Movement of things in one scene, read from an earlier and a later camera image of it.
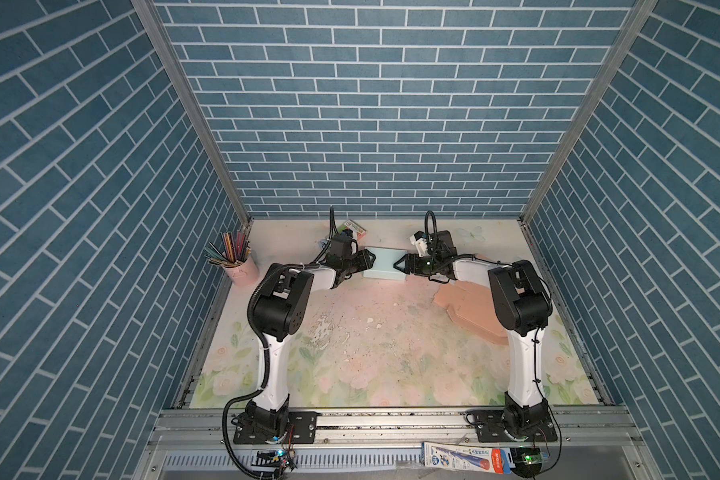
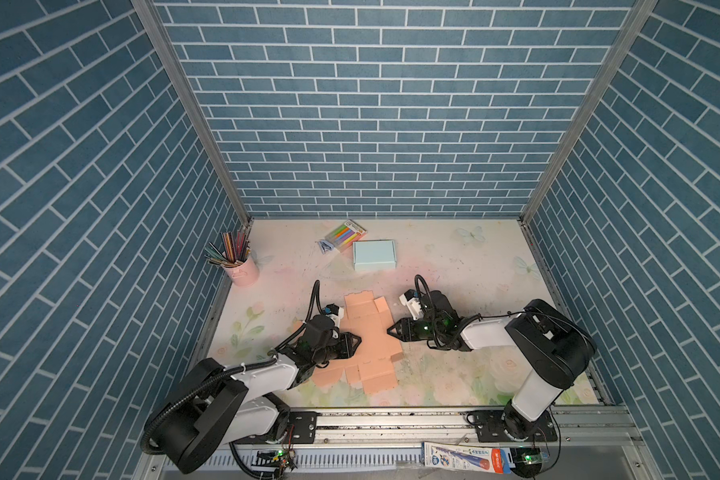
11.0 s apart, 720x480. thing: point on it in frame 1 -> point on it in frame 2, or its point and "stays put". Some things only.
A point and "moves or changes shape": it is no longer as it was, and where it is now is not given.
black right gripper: (413, 260) -> (406, 333)
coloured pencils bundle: (235, 248) stays put
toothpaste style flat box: (478, 459) stays put
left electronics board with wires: (283, 460) stays put
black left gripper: (364, 261) -> (347, 340)
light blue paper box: (383, 266) moves or changes shape
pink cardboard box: (473, 306) -> (371, 363)
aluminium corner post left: (155, 22) stays put
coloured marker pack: (354, 227) stays put
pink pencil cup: (245, 273) stays put
